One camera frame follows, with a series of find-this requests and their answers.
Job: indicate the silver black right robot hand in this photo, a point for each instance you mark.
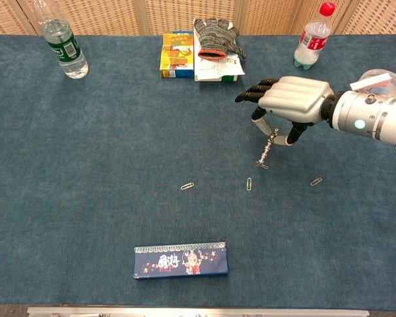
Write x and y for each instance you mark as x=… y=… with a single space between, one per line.
x=293 y=99

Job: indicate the magnetic bead rod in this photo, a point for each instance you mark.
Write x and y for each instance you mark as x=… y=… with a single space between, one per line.
x=268 y=148

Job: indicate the red label plastic bottle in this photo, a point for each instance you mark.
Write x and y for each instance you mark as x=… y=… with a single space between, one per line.
x=311 y=41

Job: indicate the white box with green edge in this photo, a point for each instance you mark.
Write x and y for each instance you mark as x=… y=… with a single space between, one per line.
x=231 y=78

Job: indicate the white rectangular block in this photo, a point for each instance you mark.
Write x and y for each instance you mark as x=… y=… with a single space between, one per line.
x=369 y=82

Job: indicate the grey knit work glove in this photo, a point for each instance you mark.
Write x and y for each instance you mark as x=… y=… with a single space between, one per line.
x=217 y=36

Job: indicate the yellow orange printed box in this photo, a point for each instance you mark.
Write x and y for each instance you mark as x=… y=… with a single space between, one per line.
x=177 y=53

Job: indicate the blue felt table cloth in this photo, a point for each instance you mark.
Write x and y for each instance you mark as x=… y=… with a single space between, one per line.
x=118 y=148

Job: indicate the woven beige folding screen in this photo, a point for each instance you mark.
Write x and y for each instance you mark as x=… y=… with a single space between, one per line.
x=118 y=16

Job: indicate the dark blue printed pencil box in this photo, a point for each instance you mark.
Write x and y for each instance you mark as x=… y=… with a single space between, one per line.
x=181 y=262

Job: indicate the green label water bottle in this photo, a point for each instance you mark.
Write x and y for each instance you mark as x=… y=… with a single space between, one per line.
x=67 y=49

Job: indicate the aluminium profile rail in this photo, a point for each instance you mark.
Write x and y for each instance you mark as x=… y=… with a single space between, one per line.
x=198 y=312

